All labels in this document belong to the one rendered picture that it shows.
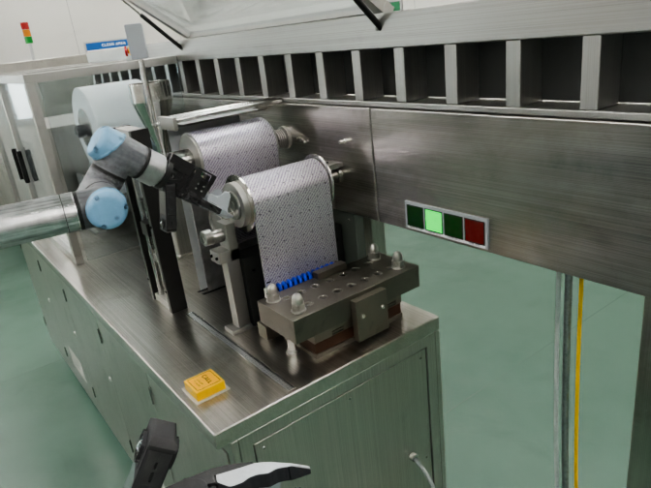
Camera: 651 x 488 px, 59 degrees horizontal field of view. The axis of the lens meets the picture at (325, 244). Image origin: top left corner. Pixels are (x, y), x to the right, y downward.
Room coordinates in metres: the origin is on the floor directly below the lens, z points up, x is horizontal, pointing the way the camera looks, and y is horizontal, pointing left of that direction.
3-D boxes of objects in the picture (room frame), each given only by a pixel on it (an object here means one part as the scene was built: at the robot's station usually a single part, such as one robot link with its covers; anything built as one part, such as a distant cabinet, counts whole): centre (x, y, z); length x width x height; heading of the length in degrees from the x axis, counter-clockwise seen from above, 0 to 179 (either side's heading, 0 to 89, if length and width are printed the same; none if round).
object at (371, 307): (1.26, -0.09, 0.96); 0.10 x 0.03 x 0.11; 125
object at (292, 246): (1.40, 0.07, 1.11); 0.23 x 0.01 x 0.18; 125
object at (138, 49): (1.85, 0.50, 1.66); 0.07 x 0.07 x 0.10; 12
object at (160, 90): (2.03, 0.53, 1.50); 0.14 x 0.14 x 0.06
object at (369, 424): (2.18, 0.70, 0.43); 2.52 x 0.64 x 0.86; 35
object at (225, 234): (1.39, 0.26, 1.05); 0.06 x 0.05 x 0.31; 125
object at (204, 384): (1.12, 0.31, 0.91); 0.07 x 0.07 x 0.02; 35
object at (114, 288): (2.17, 0.72, 0.88); 2.52 x 0.66 x 0.04; 35
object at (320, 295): (1.32, -0.03, 1.00); 0.40 x 0.16 x 0.06; 125
